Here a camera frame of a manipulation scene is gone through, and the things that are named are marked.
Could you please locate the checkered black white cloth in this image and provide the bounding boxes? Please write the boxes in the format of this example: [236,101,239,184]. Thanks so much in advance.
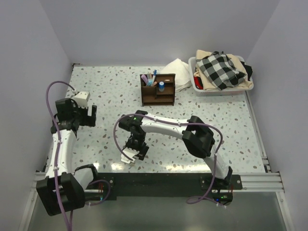
[195,51,247,91]

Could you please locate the beige cloth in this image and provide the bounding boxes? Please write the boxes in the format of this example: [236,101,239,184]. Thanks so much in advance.
[195,50,255,91]

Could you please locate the blue grey correction bottle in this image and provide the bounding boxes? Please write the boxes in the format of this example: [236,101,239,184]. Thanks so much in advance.
[158,81,165,92]

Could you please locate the white folded towel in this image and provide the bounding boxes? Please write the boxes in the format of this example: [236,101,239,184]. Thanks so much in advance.
[159,58,192,92]

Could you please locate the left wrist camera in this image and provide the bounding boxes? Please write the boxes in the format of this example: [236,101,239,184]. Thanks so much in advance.
[72,91,90,108]

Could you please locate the blue white marker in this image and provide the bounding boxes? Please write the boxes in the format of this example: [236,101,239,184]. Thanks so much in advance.
[152,69,157,82]

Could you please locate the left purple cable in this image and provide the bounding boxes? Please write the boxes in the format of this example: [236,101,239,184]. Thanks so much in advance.
[46,81,112,229]

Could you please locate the white laundry basket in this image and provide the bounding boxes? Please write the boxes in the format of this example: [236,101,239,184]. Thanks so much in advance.
[188,54,255,97]

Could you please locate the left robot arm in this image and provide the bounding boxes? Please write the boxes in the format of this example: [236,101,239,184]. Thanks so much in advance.
[36,91,100,216]

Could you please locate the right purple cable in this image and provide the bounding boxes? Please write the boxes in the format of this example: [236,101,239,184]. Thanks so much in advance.
[113,114,223,205]

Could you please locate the brown wooden desk organizer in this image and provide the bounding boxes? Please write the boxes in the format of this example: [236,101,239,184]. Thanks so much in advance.
[140,74,175,106]

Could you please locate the red item in basket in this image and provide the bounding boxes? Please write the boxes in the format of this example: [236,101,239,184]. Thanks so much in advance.
[193,77,204,90]

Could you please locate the purple cable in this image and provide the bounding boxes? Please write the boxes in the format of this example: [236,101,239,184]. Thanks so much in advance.
[46,81,112,229]
[113,114,223,205]

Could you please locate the aluminium rail frame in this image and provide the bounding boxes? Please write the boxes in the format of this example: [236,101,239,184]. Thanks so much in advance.
[18,154,295,231]

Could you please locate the pink highlighter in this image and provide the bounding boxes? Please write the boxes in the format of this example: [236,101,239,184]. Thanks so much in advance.
[141,75,148,85]

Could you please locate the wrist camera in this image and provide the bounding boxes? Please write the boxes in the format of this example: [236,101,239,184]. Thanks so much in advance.
[121,147,139,164]
[72,91,90,108]

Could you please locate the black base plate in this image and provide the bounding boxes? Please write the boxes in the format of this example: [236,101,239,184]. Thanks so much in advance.
[72,172,242,205]

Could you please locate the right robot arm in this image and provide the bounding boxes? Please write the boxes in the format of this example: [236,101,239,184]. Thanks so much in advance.
[114,110,233,189]

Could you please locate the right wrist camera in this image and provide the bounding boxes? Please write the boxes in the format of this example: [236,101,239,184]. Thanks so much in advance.
[121,147,139,164]

